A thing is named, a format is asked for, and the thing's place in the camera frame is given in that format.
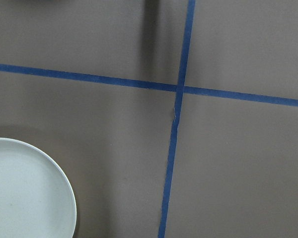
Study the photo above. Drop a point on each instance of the round white plate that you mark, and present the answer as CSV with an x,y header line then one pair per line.
x,y
36,197

